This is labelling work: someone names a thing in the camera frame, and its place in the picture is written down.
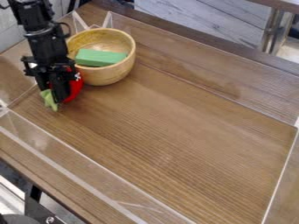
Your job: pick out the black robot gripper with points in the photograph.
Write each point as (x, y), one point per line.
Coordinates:
(49, 59)

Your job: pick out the red felt fruit green leaf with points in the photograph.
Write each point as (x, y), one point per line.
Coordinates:
(76, 85)

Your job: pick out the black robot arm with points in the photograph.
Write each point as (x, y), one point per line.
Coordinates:
(33, 13)

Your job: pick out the green rectangular block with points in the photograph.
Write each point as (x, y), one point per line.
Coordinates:
(96, 58)

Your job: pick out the wooden bowl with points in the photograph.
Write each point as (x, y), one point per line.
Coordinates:
(104, 39)

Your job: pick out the metal table leg background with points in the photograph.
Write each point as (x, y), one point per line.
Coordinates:
(277, 26)

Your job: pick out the clear acrylic tray wall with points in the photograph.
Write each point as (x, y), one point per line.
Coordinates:
(188, 143)

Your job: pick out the black metal table frame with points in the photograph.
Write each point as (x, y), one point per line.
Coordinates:
(45, 209)

